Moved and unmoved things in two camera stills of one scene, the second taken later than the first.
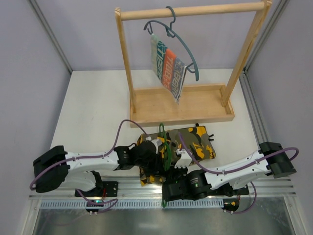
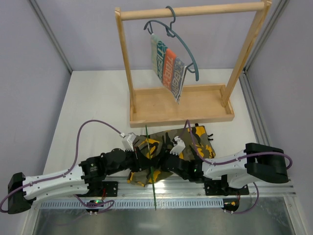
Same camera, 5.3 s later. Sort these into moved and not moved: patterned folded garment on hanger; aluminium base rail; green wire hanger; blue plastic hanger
Moved: green wire hanger
Not moved: blue plastic hanger; aluminium base rail; patterned folded garment on hanger
